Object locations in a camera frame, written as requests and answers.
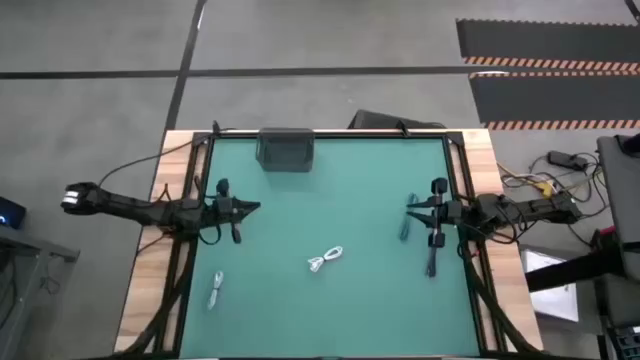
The black hazard-striped floor mat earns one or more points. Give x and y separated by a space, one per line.
550 40
550 97

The white paper sheet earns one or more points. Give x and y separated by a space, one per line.
555 300

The black flat bar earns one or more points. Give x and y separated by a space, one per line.
570 272

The grey cart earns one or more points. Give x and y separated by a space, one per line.
622 200

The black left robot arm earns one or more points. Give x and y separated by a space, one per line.
150 210

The green table mat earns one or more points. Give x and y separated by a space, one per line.
325 310

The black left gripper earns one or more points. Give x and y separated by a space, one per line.
224 205

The dark device with blue light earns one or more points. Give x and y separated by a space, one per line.
10 212

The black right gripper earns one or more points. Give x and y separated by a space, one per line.
440 210

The grey metal side table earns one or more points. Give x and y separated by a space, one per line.
20 280

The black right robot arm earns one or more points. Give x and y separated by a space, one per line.
525 210

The dark control box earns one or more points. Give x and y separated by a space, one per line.
625 345

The black box behind table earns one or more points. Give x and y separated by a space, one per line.
380 120

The dark translucent plastic bin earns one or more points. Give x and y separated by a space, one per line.
285 150

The black power brick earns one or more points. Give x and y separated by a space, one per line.
565 160

